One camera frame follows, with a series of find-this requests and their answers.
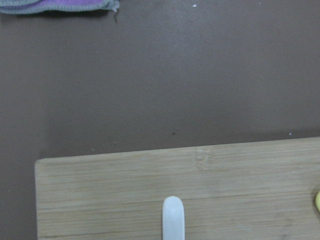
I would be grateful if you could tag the wooden cutting board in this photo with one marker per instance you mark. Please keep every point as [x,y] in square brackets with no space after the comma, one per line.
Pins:
[243,191]

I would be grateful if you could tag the grey folded cloth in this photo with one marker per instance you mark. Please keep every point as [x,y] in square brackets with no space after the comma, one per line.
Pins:
[22,7]

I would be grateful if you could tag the white ceramic spoon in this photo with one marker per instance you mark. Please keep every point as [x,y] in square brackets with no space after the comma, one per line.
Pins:
[173,219]

